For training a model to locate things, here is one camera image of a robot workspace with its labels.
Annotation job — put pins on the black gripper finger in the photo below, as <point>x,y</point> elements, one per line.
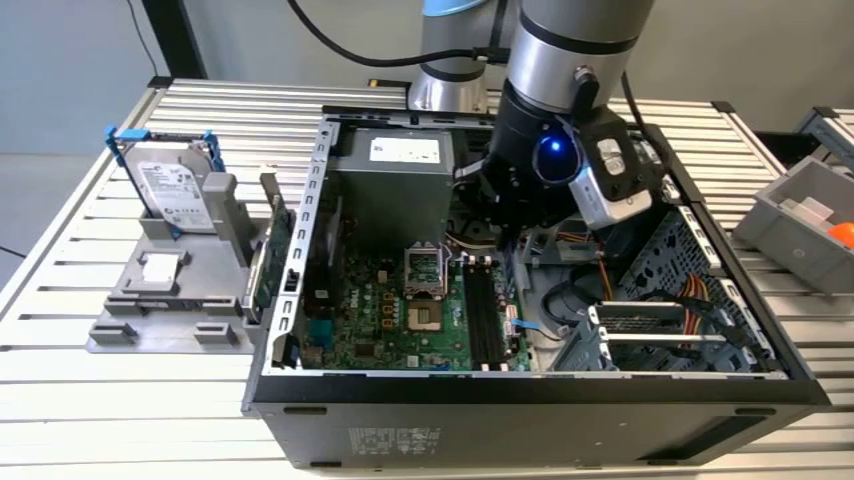
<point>477,192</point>

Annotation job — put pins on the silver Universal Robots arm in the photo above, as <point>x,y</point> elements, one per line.
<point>574,50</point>

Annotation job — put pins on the black RAM slot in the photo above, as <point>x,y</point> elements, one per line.
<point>497,315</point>
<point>482,315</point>
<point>474,315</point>
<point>490,315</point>

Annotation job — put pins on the grey power supply unit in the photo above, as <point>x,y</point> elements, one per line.
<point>394,200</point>

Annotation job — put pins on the thin metal locking lever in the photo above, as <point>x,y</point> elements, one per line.
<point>446,275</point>

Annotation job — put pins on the CPU socket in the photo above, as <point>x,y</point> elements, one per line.
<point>425,315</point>

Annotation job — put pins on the green motherboard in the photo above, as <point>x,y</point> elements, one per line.
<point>374,320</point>

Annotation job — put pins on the green graphics card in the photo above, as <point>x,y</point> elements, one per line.
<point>270,270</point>

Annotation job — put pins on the metal disk bay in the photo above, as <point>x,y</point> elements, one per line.
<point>641,325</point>

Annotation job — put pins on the teal expansion slot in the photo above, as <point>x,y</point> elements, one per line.
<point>321,335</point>

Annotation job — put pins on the white block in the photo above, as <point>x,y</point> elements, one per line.
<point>808,210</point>

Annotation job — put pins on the grey parts rack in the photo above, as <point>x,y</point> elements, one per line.
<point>201,280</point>

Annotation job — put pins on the grey plastic bin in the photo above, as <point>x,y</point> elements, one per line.
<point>794,250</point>

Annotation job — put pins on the hard disk in blue carrier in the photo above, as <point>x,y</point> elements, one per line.
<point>167,190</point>

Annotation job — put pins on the open black PC case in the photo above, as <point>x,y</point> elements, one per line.
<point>467,435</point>

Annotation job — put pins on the silver CPU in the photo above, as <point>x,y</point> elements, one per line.
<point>159,270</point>

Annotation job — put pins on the orange ball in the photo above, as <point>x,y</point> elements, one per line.
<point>842,235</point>

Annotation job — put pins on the black frame post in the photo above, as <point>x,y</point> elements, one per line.
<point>177,40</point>

